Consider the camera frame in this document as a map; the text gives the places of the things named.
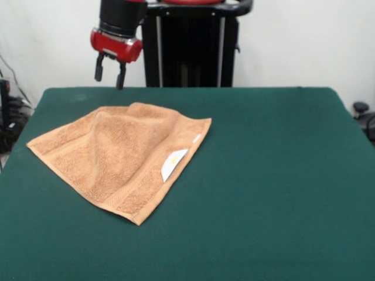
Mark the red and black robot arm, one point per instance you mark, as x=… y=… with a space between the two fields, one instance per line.
x=121 y=16

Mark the black box with red light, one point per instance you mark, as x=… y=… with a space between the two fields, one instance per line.
x=4 y=99

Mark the red robot base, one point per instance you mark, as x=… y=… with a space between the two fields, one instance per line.
x=190 y=1

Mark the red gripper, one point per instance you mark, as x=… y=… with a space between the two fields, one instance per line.
x=117 y=47

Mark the tan terry towel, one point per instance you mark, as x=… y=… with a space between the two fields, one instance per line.
x=123 y=158

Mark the black chair base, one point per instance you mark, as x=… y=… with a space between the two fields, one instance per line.
x=361 y=106

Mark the dark green table cloth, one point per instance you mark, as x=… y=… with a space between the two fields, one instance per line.
x=293 y=205

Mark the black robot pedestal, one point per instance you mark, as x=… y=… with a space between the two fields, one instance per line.
x=190 y=58

